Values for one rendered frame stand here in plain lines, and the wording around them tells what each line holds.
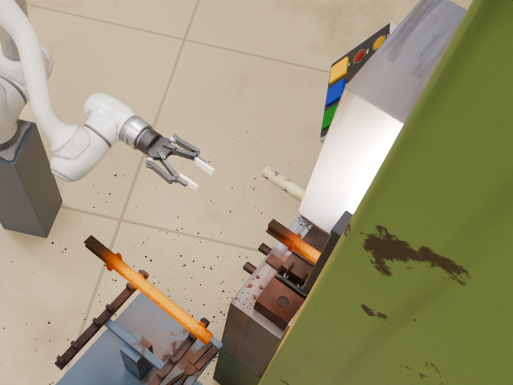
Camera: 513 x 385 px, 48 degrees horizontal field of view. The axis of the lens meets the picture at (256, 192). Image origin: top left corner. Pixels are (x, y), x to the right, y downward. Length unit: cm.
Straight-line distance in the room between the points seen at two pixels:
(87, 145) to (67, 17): 193
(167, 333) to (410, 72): 113
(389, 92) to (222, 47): 253
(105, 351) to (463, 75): 156
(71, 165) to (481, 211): 144
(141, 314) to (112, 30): 204
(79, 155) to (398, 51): 103
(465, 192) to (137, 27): 319
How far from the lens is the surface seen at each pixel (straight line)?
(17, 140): 226
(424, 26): 104
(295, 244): 157
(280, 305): 154
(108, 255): 157
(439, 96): 32
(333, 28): 364
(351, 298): 54
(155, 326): 178
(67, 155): 171
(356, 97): 89
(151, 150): 170
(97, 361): 177
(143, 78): 322
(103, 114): 174
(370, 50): 190
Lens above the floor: 241
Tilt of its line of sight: 59 degrees down
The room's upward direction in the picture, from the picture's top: 13 degrees clockwise
